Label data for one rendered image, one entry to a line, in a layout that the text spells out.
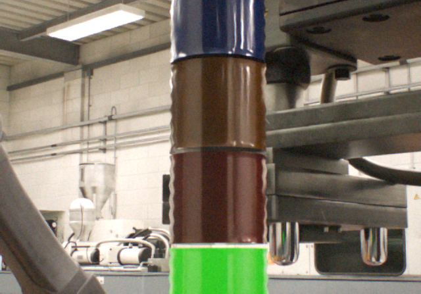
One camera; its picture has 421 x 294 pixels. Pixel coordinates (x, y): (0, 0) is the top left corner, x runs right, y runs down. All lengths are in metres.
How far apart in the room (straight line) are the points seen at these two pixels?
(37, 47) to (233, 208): 11.37
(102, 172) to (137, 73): 2.18
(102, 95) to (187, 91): 11.09
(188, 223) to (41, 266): 0.63
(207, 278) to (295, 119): 0.27
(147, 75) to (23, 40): 1.84
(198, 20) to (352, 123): 0.24
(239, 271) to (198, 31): 0.09
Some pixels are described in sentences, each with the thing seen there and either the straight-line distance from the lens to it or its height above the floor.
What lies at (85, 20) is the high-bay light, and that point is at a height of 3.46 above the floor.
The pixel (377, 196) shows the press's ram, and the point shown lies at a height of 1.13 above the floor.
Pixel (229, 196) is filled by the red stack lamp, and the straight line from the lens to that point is 0.29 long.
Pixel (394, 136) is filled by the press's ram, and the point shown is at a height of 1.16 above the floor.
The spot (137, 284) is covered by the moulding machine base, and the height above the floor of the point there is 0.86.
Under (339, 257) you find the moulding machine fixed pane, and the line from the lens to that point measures 6.04.
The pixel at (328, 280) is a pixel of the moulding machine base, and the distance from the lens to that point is 6.07.
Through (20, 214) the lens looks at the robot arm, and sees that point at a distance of 0.90.
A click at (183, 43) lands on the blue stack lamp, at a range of 0.31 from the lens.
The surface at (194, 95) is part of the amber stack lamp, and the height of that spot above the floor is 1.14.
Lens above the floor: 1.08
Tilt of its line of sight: 9 degrees up
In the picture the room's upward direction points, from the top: straight up
